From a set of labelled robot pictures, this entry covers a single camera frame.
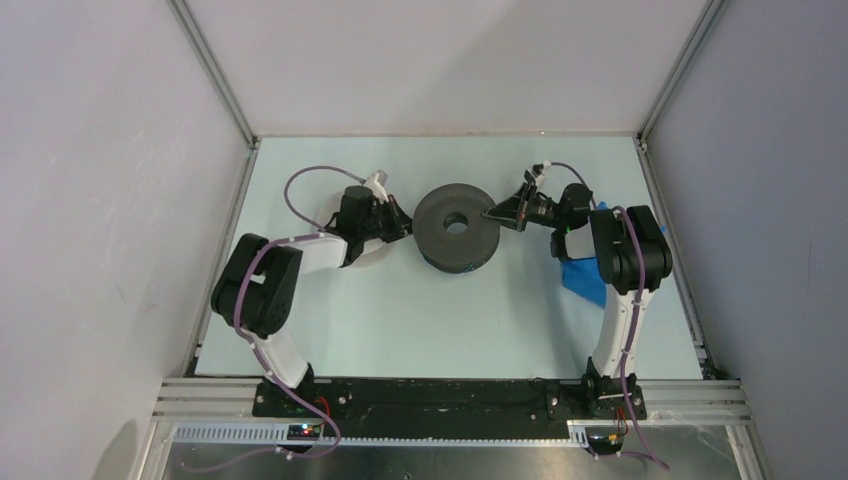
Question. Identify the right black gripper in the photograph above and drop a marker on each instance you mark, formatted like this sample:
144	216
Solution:
516	209

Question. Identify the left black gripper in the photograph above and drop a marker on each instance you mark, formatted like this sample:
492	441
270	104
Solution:
401	224

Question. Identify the black cable spool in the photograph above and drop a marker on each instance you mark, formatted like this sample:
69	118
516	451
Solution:
450	232

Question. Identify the white cable spool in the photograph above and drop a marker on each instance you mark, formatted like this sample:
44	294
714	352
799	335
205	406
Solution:
374	252

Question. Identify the blue plastic bin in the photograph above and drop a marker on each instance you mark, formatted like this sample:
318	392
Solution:
586	278

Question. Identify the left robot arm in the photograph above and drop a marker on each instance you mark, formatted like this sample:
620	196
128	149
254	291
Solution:
255	292

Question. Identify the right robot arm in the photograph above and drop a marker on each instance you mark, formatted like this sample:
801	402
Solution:
609	382

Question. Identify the left controller board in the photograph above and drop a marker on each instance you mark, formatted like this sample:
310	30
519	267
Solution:
304	432

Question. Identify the controller board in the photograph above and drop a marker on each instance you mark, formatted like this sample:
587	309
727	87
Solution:
304	432
605	445

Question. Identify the right controller board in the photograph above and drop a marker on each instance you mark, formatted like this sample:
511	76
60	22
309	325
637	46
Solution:
605	445

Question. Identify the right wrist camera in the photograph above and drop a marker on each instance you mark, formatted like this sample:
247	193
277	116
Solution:
535	175

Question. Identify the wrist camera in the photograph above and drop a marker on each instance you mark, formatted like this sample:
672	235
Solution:
375	182
535	175

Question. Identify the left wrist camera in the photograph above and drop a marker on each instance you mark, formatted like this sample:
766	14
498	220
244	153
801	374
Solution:
375	182

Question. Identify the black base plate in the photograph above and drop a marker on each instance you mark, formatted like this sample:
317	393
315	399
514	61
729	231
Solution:
416	408

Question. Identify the white slotted cable duct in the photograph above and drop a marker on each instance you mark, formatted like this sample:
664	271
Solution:
274	434

